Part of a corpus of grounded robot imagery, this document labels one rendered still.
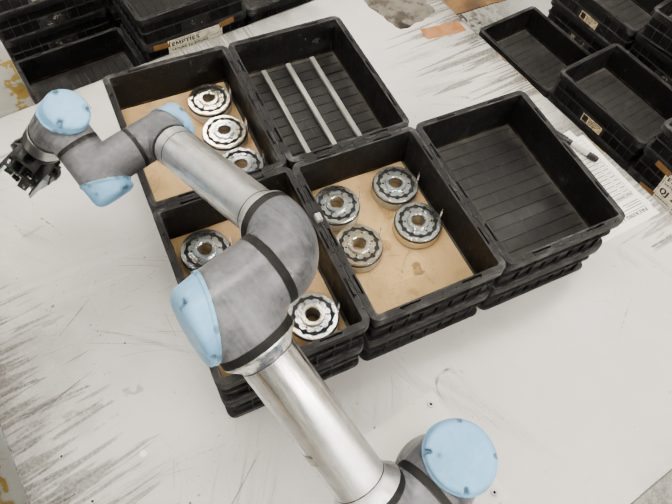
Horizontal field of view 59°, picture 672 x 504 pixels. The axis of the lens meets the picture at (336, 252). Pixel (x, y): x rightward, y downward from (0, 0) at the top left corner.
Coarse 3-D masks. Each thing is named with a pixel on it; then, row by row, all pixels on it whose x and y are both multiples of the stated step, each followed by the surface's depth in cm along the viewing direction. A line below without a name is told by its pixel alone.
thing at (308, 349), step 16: (256, 176) 124; (272, 176) 124; (288, 176) 125; (160, 208) 119; (176, 208) 119; (304, 208) 121; (160, 224) 117; (320, 224) 119; (320, 240) 118; (336, 256) 115; (176, 272) 112; (352, 288) 112; (368, 320) 109; (336, 336) 107; (352, 336) 109; (304, 352) 105; (224, 384) 102
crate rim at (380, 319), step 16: (352, 144) 130; (368, 144) 130; (304, 160) 127; (320, 160) 127; (432, 160) 129; (304, 192) 123; (464, 208) 123; (336, 240) 117; (496, 256) 117; (352, 272) 114; (480, 272) 115; (496, 272) 116; (448, 288) 113; (464, 288) 115; (368, 304) 111; (416, 304) 113; (384, 320) 110
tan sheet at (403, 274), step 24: (312, 192) 135; (360, 192) 136; (360, 216) 132; (384, 216) 133; (384, 240) 130; (384, 264) 127; (408, 264) 127; (432, 264) 127; (456, 264) 128; (384, 288) 124; (408, 288) 124; (432, 288) 124
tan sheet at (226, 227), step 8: (216, 224) 129; (224, 224) 129; (232, 224) 130; (192, 232) 128; (224, 232) 128; (232, 232) 129; (176, 240) 127; (232, 240) 128; (176, 248) 126; (184, 272) 123; (320, 280) 124; (312, 288) 123; (320, 288) 123; (328, 296) 122; (312, 320) 119; (224, 376) 112
